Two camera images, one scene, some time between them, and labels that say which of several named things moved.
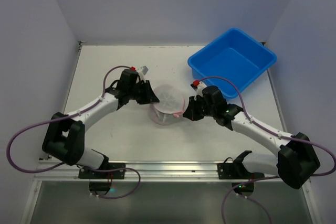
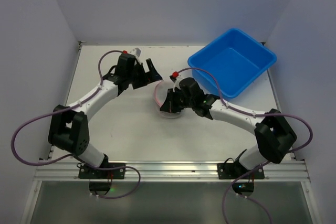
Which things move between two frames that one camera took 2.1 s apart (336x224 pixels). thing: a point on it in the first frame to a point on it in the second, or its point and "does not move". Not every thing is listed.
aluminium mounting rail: x=48 y=171 does not move
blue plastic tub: x=236 y=55 does not move
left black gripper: x=143 y=92 to x=143 y=74
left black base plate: x=108 y=170 does not move
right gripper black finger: x=195 y=110 to x=172 y=103
